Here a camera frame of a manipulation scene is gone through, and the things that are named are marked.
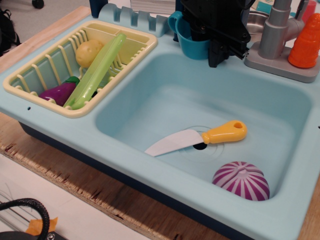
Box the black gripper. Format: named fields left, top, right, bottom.
left=181, top=0, right=251, bottom=68

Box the blue plastic cup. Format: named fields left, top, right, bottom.
left=167, top=11, right=210, bottom=60

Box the light blue toy sink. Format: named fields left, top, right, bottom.
left=0, top=16, right=320, bottom=240

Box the pale yellow drying rack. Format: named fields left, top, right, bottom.
left=3, top=20, right=158, bottom=118

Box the steel bowl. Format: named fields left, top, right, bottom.
left=246, top=11, right=269, bottom=36

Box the grey toy faucet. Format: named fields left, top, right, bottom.
left=244, top=0, right=320, bottom=83

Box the orange toy carrot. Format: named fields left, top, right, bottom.
left=288, top=13, right=320, bottom=69

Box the light blue plate holder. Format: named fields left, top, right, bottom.
left=98, top=3, right=170, bottom=38

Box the yellow toy potato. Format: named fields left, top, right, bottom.
left=75, top=39, right=104, bottom=68

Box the green plastic celery stick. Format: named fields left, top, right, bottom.
left=63, top=33, right=127, bottom=110

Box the purple striped toy onion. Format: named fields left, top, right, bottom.
left=212, top=161, right=270, bottom=201

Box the purple toy eggplant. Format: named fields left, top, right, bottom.
left=39, top=76, right=80, bottom=107

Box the black chair wheel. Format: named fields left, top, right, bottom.
left=31, top=0, right=45, bottom=9

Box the black bag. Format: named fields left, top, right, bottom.
left=0, top=9, right=21, bottom=57

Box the yellow tape piece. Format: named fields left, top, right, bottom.
left=25, top=217, right=58, bottom=236

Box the yellow handled toy knife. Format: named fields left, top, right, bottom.
left=144, top=120, right=248, bottom=157

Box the black braided cable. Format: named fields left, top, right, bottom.
left=0, top=198, right=50, bottom=240

